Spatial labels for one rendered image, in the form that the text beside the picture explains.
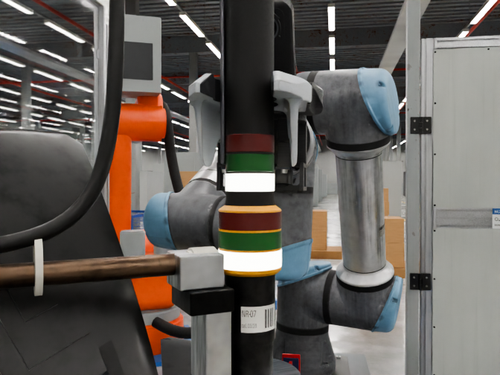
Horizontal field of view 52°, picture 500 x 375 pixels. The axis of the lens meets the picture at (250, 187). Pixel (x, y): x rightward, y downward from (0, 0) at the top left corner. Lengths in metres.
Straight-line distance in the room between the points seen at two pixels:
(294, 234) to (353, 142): 0.35
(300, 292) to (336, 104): 0.41
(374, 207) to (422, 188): 1.20
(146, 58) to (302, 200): 3.84
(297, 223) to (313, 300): 0.52
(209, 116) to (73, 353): 0.18
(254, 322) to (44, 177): 0.18
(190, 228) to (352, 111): 0.39
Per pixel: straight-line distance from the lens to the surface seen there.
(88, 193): 0.32
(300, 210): 0.59
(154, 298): 4.31
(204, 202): 0.64
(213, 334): 0.34
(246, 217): 0.33
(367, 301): 1.06
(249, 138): 0.34
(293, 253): 0.59
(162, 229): 0.66
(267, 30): 0.36
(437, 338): 2.26
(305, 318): 1.11
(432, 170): 2.18
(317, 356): 1.14
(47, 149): 0.42
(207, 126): 0.36
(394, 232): 7.96
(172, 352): 0.61
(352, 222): 0.99
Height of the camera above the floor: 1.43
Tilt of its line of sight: 1 degrees down
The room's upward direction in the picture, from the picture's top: straight up
